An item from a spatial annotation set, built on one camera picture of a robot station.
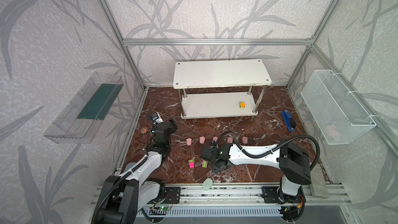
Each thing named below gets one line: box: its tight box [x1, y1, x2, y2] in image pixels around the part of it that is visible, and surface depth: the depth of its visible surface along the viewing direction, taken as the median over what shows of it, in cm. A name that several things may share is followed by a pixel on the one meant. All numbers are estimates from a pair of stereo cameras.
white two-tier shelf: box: [172, 59, 273, 120], surface depth 86 cm
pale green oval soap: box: [202, 177, 213, 191], surface depth 77 cm
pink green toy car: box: [188, 159, 196, 169], surface depth 83 cm
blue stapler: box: [281, 109, 297, 133], surface depth 99 cm
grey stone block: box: [309, 162, 330, 199], surface depth 76 cm
